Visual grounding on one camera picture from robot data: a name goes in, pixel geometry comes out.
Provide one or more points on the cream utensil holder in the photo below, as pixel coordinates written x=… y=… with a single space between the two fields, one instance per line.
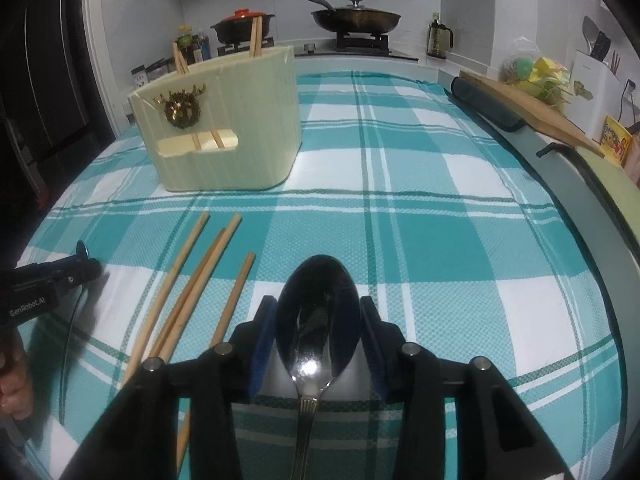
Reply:
x=225 y=125

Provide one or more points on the dark sauce bottle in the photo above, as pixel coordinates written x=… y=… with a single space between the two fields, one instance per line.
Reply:
x=201 y=47

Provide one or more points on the plastic bag of sponges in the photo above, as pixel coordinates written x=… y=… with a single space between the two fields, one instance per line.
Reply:
x=537 y=75

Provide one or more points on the spice bottles group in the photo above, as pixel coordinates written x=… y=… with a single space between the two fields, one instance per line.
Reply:
x=150 y=72

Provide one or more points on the green cutting board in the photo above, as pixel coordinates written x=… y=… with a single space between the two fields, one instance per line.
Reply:
x=615 y=195

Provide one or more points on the yellow printed cup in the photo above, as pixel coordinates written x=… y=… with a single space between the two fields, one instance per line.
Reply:
x=616 y=140

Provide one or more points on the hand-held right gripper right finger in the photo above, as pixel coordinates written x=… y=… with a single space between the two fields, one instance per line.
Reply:
x=372 y=365

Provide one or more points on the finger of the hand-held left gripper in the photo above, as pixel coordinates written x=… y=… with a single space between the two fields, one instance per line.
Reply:
x=80 y=267

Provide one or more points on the grey spatula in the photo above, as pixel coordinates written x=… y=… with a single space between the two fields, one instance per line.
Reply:
x=590 y=30

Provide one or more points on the large steel spoon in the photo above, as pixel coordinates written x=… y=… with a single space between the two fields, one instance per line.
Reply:
x=312 y=310

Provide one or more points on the person's left hand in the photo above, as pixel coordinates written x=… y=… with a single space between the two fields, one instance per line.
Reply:
x=15 y=375

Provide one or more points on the red lidded clay pot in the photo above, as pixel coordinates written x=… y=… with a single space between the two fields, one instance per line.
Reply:
x=235 y=25

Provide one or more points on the yellow cap oil bottle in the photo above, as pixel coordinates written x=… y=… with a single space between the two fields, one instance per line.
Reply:
x=185 y=42

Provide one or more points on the black gas hob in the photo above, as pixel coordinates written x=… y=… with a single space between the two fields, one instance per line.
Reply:
x=350 y=50

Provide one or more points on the pink cup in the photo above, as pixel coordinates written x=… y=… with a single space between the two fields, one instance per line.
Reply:
x=635 y=160

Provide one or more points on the wall outlet with plug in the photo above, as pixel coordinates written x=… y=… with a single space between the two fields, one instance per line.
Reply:
x=629 y=91

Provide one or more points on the white knife holder box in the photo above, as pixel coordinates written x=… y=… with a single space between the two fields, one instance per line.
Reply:
x=595 y=95

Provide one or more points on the dark tinted water pitcher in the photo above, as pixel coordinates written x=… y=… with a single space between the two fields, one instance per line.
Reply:
x=439 y=37

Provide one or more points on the wooden cutting board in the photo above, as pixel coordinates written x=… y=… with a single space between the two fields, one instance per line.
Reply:
x=550 y=120

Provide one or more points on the teal checked tablecloth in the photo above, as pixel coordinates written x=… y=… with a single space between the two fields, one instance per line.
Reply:
x=400 y=240

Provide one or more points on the dark refrigerator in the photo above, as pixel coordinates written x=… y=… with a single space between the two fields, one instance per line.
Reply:
x=45 y=70

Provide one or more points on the black wok with glass lid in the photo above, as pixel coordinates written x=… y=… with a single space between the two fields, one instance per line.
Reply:
x=360 y=17

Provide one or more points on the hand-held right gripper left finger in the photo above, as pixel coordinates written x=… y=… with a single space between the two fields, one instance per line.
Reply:
x=264 y=332

